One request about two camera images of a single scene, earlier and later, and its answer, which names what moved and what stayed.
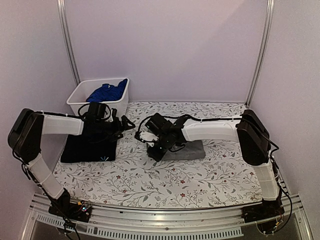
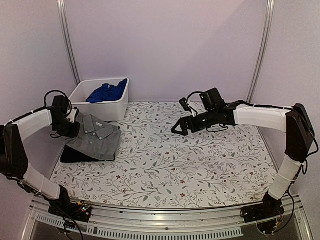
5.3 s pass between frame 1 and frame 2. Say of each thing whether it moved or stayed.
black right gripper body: moved
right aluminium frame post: stayed
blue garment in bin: stayed
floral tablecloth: stayed
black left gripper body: moved
